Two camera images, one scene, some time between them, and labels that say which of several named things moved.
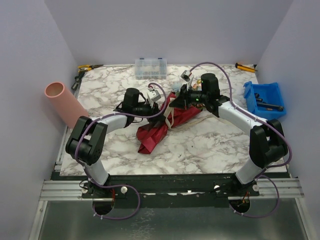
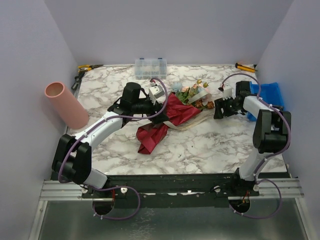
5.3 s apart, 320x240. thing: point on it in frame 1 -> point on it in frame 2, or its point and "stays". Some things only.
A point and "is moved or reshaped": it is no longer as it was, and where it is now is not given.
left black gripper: x=153 y=110 stays
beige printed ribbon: x=169 y=117 is moved or reshaped
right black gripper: x=183 y=95 -> x=225 y=106
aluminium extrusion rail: x=289 y=187 stays
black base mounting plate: x=168 y=191 stays
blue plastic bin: x=270 y=93 stays
